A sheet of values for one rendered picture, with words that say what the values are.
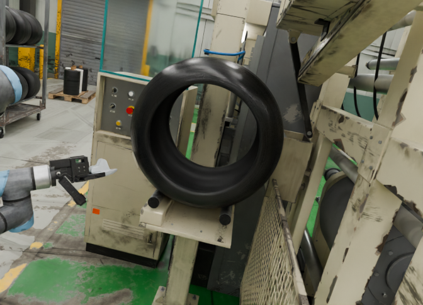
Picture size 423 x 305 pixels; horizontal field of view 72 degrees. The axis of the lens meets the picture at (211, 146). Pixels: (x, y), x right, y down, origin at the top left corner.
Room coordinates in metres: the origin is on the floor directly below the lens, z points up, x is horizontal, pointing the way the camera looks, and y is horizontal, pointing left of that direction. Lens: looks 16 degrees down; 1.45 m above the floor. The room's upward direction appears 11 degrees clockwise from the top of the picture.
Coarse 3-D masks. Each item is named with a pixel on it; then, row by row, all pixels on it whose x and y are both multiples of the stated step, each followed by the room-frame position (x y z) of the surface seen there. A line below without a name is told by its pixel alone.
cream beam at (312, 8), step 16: (288, 0) 0.91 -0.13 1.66; (304, 0) 0.80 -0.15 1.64; (320, 0) 0.77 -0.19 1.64; (336, 0) 0.75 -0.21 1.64; (352, 0) 0.72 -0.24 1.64; (288, 16) 1.04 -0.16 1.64; (304, 16) 0.99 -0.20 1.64; (320, 16) 0.94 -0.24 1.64; (304, 32) 1.29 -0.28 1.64; (320, 32) 1.21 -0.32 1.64
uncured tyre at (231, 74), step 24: (168, 72) 1.03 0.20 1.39; (192, 72) 1.00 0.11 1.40; (216, 72) 1.00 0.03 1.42; (240, 72) 1.02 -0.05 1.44; (144, 96) 1.03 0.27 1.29; (168, 96) 1.28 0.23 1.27; (240, 96) 0.99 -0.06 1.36; (264, 96) 1.00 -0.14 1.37; (144, 120) 1.01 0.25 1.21; (168, 120) 1.29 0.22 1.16; (264, 120) 0.98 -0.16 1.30; (144, 144) 1.01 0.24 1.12; (168, 144) 1.28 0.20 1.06; (264, 144) 0.98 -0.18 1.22; (144, 168) 1.01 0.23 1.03; (168, 168) 1.24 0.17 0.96; (192, 168) 1.27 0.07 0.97; (216, 168) 1.28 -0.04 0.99; (240, 168) 1.26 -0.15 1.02; (264, 168) 0.98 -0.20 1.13; (168, 192) 1.01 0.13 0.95; (192, 192) 0.99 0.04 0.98; (216, 192) 0.99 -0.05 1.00; (240, 192) 0.99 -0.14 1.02
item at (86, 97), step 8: (64, 72) 6.51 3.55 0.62; (72, 72) 6.48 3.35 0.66; (80, 72) 6.67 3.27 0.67; (64, 80) 6.49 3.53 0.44; (72, 80) 6.49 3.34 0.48; (80, 80) 6.98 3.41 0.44; (64, 88) 6.48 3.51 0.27; (72, 88) 6.50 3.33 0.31; (80, 88) 7.00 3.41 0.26; (48, 96) 6.34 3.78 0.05; (56, 96) 6.61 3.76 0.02; (64, 96) 6.42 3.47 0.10; (72, 96) 6.50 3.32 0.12; (88, 96) 6.76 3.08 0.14
